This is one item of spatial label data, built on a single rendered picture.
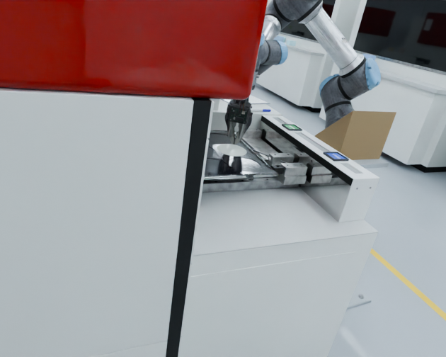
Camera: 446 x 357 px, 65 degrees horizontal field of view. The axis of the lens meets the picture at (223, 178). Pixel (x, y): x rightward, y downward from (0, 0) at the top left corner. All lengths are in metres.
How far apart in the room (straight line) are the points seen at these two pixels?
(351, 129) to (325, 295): 0.69
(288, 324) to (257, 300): 0.18
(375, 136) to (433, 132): 2.77
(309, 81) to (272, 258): 5.03
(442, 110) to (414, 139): 0.38
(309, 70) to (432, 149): 2.29
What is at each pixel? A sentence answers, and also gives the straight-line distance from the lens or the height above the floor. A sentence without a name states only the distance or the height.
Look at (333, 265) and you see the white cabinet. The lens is 1.05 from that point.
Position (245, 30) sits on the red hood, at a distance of 0.42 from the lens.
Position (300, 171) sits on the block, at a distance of 1.13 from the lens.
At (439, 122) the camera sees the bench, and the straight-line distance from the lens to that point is 4.36.
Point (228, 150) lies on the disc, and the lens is 1.16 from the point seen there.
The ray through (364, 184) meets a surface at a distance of 1.04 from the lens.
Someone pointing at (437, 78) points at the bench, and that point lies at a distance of 4.43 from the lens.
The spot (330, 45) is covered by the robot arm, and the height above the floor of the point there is 1.24.
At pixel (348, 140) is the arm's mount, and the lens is 1.52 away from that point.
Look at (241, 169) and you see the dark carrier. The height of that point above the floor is 0.90.
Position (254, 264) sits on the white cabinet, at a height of 0.77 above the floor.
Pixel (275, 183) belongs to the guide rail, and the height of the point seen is 0.84.
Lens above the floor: 1.32
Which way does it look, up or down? 26 degrees down
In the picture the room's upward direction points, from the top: 9 degrees clockwise
